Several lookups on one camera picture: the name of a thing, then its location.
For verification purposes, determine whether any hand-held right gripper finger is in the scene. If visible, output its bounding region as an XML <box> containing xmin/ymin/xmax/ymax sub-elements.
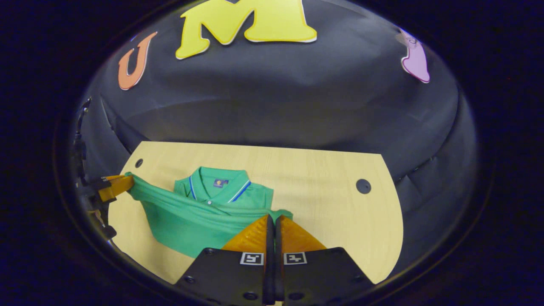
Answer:
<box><xmin>176</xmin><ymin>214</ymin><xmax>275</xmax><ymax>306</ymax></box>
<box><xmin>275</xmin><ymin>215</ymin><xmax>377</xmax><ymax>306</ymax></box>

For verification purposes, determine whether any green T-shirt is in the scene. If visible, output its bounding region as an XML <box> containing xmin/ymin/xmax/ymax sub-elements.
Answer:
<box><xmin>125</xmin><ymin>166</ymin><xmax>294</xmax><ymax>259</ymax></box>

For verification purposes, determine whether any black backdrop cloth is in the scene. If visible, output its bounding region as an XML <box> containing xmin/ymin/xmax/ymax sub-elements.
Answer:
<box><xmin>55</xmin><ymin>0</ymin><xmax>481</xmax><ymax>277</ymax></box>

